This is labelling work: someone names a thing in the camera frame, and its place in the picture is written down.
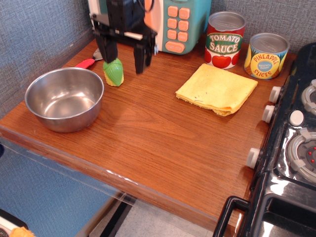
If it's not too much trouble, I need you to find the teal toy microwave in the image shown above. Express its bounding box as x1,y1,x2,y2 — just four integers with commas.
87,0,212,55

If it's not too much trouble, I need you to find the red handled metal spoon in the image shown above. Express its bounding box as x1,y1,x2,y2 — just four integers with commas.
76,49,103,69

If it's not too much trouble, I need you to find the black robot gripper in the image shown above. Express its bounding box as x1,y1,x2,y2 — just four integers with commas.
91,13,158,74

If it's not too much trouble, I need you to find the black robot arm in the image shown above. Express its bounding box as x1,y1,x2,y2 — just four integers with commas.
90,0,158,74

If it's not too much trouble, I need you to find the yellow folded napkin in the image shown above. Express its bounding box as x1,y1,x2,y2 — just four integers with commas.
176,63,258,117

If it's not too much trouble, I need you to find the black toy stove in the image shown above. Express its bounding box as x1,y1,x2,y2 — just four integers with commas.
213,43,316,237

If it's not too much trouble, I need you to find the stainless steel bowl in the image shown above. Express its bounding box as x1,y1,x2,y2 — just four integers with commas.
25,67,104,133

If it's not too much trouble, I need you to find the tomato sauce can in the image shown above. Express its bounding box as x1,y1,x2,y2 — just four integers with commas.
204,11,246,69

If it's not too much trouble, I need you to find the pineapple slices can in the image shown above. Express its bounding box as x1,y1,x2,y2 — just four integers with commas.
244,33,290,79

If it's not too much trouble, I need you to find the orange plush object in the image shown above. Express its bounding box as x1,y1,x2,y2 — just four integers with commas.
9,227,35,237

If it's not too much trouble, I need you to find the green yellow toy corn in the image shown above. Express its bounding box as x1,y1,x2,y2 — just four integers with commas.
103,58,124,86

